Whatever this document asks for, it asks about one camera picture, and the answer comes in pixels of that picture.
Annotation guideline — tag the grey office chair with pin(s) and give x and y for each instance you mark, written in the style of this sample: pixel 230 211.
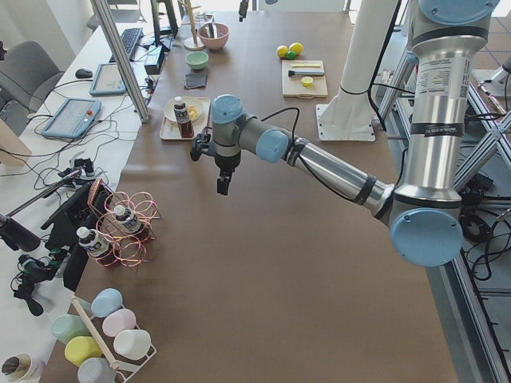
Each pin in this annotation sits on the grey office chair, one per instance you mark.
pixel 28 75

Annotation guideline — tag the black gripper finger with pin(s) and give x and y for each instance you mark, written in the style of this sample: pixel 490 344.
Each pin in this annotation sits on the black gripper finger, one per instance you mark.
pixel 224 181

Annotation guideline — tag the wooden cutting board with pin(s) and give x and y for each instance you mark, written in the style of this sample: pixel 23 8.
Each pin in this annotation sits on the wooden cutting board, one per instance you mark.
pixel 292 87

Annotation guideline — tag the yellow lemon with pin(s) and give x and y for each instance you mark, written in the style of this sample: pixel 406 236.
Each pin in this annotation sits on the yellow lemon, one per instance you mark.
pixel 281 50
pixel 296 47

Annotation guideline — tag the white cup rack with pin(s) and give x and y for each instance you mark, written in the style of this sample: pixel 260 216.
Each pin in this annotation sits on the white cup rack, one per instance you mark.
pixel 126 369

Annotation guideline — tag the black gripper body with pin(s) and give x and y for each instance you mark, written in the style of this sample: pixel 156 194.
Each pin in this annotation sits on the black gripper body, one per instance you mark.
pixel 226 163

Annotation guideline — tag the half lemon slice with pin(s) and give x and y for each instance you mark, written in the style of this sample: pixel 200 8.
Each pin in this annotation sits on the half lemon slice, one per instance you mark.
pixel 307 81

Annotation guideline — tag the yellow cup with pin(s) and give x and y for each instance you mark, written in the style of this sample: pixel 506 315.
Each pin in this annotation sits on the yellow cup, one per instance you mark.
pixel 80 349

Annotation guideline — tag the grey folded cloth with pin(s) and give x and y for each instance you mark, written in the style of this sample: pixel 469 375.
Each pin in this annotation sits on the grey folded cloth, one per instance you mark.
pixel 195 80

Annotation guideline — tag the blue tablet far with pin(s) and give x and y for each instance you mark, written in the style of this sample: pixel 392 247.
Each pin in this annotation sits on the blue tablet far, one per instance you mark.
pixel 107 81

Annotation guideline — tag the wooden mug tree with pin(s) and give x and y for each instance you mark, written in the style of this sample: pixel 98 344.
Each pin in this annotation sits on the wooden mug tree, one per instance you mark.
pixel 193 43

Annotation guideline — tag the black power adapter box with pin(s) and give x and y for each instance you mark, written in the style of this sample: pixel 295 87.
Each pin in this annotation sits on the black power adapter box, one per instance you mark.
pixel 154 60

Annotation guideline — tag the black keyboard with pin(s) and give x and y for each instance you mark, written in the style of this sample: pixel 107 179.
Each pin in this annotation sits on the black keyboard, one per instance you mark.
pixel 130 39

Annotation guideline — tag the blue tablet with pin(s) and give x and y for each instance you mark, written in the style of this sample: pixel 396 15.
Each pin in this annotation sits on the blue tablet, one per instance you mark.
pixel 107 81
pixel 73 119

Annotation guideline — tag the copper wire bottle rack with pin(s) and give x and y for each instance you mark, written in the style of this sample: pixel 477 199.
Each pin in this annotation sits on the copper wire bottle rack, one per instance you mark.
pixel 127 246

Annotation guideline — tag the yellow plastic knife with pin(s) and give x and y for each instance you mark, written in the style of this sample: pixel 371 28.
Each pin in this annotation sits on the yellow plastic knife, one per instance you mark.
pixel 306 65

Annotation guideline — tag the yellow lemon upper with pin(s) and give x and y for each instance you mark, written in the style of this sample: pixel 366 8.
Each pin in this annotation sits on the yellow lemon upper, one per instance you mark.
pixel 296 47

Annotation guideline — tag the bottle in rack lower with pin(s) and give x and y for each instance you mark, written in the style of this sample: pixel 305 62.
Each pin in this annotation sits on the bottle in rack lower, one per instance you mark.
pixel 96 246

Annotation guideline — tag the glazed twisted donut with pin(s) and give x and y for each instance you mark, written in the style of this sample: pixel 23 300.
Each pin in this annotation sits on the glazed twisted donut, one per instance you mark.
pixel 193 112

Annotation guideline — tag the green lime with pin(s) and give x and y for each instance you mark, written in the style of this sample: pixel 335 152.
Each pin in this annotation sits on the green lime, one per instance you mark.
pixel 291 55

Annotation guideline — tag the blue tablet near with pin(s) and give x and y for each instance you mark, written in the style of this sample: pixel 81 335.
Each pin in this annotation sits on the blue tablet near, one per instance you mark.
pixel 73 119

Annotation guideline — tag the steel-lined paper cup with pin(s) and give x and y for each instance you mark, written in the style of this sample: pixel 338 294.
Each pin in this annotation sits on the steel-lined paper cup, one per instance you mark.
pixel 14 368

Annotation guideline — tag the white cup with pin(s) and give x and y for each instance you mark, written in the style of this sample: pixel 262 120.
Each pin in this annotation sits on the white cup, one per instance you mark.
pixel 132 344

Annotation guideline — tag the white round plate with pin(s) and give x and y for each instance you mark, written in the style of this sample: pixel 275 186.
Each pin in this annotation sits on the white round plate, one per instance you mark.
pixel 202 103

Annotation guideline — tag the black stand device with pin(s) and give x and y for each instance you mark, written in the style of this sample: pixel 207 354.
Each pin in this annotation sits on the black stand device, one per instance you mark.
pixel 82 209

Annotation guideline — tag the steel cylindrical muddler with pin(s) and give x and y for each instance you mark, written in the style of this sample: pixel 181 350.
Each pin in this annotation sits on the steel cylindrical muddler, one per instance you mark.
pixel 305 73

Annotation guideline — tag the grey cup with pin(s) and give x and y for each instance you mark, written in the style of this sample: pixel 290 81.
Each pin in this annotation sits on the grey cup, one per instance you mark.
pixel 96 370

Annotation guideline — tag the green bowl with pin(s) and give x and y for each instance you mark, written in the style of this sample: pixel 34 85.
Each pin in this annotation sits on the green bowl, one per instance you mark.
pixel 197 60

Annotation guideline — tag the black computer mouse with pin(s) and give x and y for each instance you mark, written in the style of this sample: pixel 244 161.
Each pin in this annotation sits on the black computer mouse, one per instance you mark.
pixel 83 74

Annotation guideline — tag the green cup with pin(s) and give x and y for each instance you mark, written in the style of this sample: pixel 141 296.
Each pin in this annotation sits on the green cup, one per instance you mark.
pixel 67 327

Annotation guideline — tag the yellow lemon lower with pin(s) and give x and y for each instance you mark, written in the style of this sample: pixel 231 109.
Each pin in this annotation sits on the yellow lemon lower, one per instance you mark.
pixel 281 50

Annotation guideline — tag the pink bowl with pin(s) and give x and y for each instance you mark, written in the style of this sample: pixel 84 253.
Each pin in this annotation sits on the pink bowl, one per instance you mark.
pixel 214 35

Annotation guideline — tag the aluminium frame post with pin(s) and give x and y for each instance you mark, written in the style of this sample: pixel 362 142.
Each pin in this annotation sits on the aluminium frame post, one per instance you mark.
pixel 105 18

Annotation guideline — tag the bottle in rack upper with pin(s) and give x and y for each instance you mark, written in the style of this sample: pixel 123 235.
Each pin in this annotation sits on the bottle in rack upper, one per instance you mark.
pixel 127 220

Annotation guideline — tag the blue cup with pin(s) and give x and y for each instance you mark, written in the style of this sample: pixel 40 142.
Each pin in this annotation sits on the blue cup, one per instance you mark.
pixel 106 302

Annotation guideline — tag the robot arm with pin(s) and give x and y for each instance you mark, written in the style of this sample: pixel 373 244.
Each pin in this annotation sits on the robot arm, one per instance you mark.
pixel 422 208

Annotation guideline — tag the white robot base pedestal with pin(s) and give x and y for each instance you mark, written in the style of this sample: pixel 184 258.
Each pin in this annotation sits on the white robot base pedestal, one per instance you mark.
pixel 348 116

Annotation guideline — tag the pink cup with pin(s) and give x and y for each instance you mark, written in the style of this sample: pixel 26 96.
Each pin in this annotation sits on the pink cup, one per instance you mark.
pixel 122 319

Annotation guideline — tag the cream rabbit tray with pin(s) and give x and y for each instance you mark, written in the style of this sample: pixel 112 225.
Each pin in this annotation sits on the cream rabbit tray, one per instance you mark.
pixel 169 130

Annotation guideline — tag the bottle in rack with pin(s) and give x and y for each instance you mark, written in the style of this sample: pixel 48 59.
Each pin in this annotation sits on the bottle in rack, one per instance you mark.
pixel 96 246
pixel 127 220

